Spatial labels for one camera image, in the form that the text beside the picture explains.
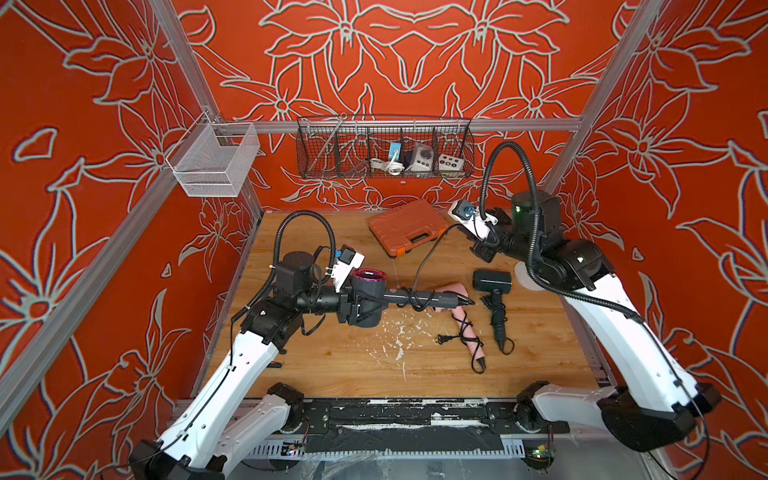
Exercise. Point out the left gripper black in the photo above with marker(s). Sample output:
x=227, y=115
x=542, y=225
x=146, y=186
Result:
x=353, y=299

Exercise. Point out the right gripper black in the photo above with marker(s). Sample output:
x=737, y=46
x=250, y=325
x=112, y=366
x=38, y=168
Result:
x=499, y=237

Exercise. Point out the black hair dryer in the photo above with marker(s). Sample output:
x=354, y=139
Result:
x=370, y=297

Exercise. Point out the dark green hair dryer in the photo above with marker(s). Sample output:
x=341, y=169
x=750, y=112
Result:
x=495, y=284

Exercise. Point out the pink hair dryer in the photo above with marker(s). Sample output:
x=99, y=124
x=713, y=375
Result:
x=466, y=333

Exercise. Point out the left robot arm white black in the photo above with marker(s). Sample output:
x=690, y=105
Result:
x=205, y=442

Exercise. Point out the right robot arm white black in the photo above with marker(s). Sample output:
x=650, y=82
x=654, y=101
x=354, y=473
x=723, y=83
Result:
x=658, y=402

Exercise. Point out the white tape roll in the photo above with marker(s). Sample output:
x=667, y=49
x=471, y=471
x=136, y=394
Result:
x=523, y=278

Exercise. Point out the orange plastic tool case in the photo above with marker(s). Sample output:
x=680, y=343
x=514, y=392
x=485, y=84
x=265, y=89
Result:
x=406, y=227

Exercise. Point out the white power strip cube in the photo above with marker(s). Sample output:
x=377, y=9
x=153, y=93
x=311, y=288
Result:
x=450, y=165

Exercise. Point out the blue white small box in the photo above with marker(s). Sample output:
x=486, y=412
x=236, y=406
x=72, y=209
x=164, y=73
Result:
x=394, y=153

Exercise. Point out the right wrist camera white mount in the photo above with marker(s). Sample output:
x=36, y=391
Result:
x=469, y=217

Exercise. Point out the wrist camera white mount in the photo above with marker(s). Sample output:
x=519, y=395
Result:
x=469, y=217
x=346, y=261

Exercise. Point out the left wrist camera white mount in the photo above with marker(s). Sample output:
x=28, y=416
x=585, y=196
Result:
x=346, y=261

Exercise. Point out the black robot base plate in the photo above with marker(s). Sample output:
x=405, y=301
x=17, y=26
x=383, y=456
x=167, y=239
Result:
x=452, y=428

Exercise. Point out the black wire wall basket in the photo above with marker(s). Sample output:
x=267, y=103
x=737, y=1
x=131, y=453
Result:
x=355, y=146

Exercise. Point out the clear acrylic wall bin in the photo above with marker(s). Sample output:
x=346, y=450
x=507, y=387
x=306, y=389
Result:
x=214, y=159

